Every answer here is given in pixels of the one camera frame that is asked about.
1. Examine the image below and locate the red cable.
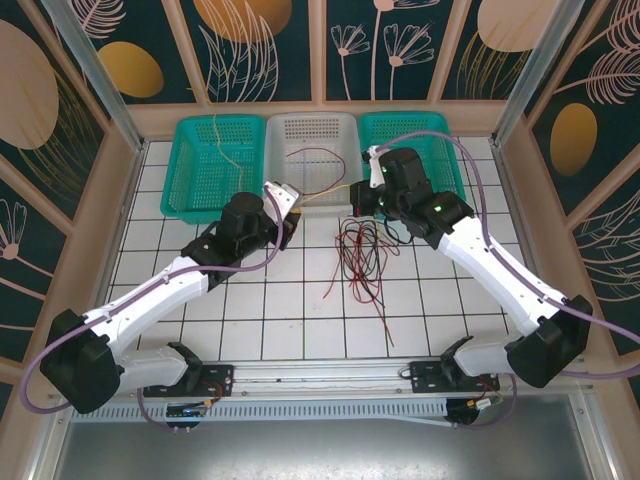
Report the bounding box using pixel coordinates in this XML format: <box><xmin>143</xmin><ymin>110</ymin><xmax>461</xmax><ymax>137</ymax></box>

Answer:
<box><xmin>323</xmin><ymin>222</ymin><xmax>369</xmax><ymax>300</ymax></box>
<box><xmin>344</xmin><ymin>224</ymin><xmax>398</xmax><ymax>347</ymax></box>
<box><xmin>285</xmin><ymin>145</ymin><xmax>349</xmax><ymax>199</ymax></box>

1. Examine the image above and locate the white slotted cable duct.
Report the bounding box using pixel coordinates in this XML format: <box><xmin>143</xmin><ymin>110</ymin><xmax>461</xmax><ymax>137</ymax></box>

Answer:
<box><xmin>69</xmin><ymin>402</ymin><xmax>451</xmax><ymax>427</ymax></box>

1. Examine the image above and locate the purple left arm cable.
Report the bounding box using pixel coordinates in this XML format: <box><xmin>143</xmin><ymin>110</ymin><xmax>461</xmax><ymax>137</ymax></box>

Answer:
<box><xmin>18</xmin><ymin>192</ymin><xmax>292</xmax><ymax>431</ymax></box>

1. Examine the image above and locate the small circuit board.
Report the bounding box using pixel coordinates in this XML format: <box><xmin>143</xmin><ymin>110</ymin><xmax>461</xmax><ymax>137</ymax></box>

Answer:
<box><xmin>165</xmin><ymin>405</ymin><xmax>209</xmax><ymax>419</ymax></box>

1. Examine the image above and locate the aluminium table edge rail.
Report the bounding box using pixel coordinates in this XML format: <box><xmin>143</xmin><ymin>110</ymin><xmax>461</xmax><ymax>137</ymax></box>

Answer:
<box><xmin>74</xmin><ymin>140</ymin><xmax>149</xmax><ymax>361</ymax></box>
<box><xmin>492</xmin><ymin>140</ymin><xmax>601</xmax><ymax>401</ymax></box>

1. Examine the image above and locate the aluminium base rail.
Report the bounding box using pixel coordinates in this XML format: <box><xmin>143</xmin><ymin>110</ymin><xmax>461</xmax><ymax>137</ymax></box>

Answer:
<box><xmin>229</xmin><ymin>362</ymin><xmax>416</xmax><ymax>399</ymax></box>

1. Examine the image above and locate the grey metal panel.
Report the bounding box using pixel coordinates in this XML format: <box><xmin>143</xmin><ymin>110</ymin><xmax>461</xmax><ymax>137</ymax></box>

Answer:
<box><xmin>52</xmin><ymin>419</ymin><xmax>594</xmax><ymax>480</ymax></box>

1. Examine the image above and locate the teal plastic basket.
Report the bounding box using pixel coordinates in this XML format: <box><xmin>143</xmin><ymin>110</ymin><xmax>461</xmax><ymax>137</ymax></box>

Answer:
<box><xmin>159</xmin><ymin>114</ymin><xmax>267</xmax><ymax>227</ymax></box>
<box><xmin>357</xmin><ymin>110</ymin><xmax>469</xmax><ymax>199</ymax></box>

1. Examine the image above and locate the white plastic basket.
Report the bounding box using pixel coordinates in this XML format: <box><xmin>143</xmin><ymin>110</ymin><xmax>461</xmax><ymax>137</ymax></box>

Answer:
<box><xmin>262</xmin><ymin>112</ymin><xmax>362</xmax><ymax>219</ymax></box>

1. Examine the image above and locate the aluminium frame post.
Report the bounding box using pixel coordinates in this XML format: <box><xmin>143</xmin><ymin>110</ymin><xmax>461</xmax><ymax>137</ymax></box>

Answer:
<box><xmin>489</xmin><ymin>0</ymin><xmax>587</xmax><ymax>146</ymax></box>
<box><xmin>42</xmin><ymin>0</ymin><xmax>147</xmax><ymax>154</ymax></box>

